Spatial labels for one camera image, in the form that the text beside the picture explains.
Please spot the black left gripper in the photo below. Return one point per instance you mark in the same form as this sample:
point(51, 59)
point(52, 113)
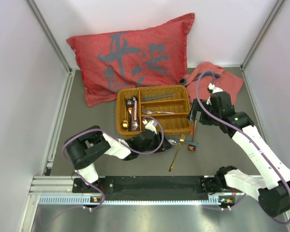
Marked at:
point(166, 145)

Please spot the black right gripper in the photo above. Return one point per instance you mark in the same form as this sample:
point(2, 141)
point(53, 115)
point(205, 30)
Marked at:
point(192, 115)

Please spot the pink handled spoon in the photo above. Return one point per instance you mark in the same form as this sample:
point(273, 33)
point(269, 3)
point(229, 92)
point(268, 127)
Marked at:
point(135, 125)

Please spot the gold fork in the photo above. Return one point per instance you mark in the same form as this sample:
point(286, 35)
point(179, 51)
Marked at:
point(180, 143)

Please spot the blue handled knife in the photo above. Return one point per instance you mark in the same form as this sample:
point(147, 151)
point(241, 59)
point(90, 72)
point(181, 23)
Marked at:
point(176, 141)

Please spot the gold spoon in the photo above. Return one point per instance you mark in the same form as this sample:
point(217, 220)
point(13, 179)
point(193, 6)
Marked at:
point(125, 123)

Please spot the silver fork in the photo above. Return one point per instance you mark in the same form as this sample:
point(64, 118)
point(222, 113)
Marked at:
point(148, 112)

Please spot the copper spoon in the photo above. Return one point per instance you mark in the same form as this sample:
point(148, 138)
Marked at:
point(190, 147)

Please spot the blue chopstick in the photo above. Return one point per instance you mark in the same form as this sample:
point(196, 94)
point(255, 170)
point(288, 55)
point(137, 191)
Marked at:
point(155, 99)
point(159, 96)

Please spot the black round spoon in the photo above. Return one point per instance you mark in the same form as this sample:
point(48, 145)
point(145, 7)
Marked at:
point(129, 107)

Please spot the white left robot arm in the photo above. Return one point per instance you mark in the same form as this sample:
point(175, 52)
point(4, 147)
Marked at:
point(86, 147)

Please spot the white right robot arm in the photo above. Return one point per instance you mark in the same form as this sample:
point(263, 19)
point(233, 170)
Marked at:
point(272, 189)

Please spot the wicker cutlery tray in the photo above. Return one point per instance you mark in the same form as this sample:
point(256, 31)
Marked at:
point(172, 124)

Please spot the pink crumpled cloth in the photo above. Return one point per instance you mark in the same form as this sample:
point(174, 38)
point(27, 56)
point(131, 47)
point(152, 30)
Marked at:
point(200, 78)

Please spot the red cushion with characters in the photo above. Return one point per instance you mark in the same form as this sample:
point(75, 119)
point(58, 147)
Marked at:
point(110, 62)

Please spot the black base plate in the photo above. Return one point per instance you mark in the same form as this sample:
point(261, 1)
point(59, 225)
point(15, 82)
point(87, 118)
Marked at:
point(193, 184)

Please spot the aluminium front rail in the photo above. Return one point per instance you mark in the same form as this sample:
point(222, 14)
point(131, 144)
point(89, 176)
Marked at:
point(72, 190)

